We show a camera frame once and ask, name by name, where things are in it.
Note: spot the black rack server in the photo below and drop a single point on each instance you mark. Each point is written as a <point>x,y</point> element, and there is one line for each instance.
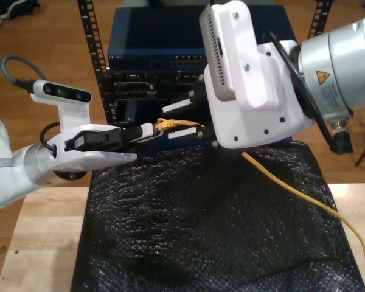
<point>158,85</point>

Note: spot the black bubble-wrap mat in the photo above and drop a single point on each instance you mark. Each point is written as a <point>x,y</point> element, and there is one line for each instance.
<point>185,228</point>

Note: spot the blue network switch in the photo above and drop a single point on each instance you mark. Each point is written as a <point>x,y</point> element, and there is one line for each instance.
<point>158,30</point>

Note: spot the black rack frame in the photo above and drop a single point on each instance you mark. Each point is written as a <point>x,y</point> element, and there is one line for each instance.
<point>91,30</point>

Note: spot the blue base box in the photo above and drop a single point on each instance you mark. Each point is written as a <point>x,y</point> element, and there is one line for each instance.
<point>182,143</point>

